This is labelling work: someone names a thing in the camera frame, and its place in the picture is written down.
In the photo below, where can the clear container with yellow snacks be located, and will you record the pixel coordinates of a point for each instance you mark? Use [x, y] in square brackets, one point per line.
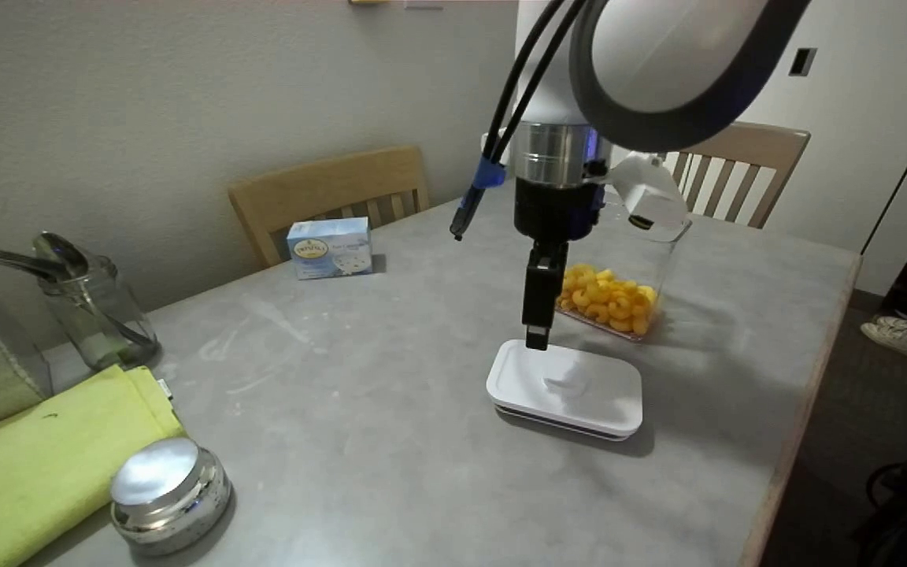
[613, 299]

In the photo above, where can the glass utensil jar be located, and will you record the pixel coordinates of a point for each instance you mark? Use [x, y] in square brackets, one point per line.
[102, 316]

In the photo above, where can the small light blue box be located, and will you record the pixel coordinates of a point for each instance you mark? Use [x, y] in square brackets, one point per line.
[328, 246]

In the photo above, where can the silver spoon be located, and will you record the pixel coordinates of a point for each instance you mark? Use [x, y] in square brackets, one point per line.
[65, 253]

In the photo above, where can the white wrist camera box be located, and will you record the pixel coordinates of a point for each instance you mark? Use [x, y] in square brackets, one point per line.
[650, 192]

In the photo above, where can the round silver metal tin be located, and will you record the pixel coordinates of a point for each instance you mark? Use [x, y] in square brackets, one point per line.
[168, 491]

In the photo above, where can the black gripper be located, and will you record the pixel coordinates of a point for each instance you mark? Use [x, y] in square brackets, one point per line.
[560, 208]

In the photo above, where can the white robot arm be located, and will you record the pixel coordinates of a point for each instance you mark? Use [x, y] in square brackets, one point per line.
[662, 43]

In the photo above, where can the lime green cloth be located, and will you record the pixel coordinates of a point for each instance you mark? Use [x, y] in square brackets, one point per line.
[34, 462]

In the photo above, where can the wooden chair with slatted backrest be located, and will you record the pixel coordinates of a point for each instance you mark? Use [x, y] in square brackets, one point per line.
[757, 159]

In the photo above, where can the white rectangular container lid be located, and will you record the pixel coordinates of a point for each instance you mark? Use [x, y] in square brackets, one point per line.
[569, 388]

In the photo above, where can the wooden chair with solid backrest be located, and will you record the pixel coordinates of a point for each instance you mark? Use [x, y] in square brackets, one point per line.
[315, 191]

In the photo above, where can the dark wall outlet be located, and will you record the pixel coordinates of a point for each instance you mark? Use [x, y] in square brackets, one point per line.
[805, 60]

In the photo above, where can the dark metal utensil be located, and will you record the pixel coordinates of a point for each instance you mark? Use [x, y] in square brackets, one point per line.
[15, 258]

